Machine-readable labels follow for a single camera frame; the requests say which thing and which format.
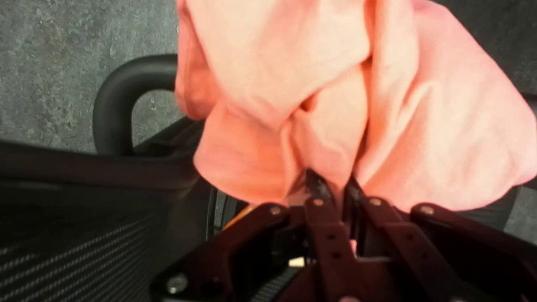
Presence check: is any black mesh office chair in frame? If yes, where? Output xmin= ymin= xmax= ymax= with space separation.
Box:
xmin=0 ymin=52 xmax=537 ymax=302

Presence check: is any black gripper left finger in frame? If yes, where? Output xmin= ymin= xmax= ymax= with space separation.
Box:
xmin=149 ymin=172 xmax=359 ymax=302

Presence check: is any pink sweatshirt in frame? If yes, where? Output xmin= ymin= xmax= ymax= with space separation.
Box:
xmin=176 ymin=0 xmax=537 ymax=209

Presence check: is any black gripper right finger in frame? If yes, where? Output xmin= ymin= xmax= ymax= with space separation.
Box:
xmin=344 ymin=179 xmax=537 ymax=302

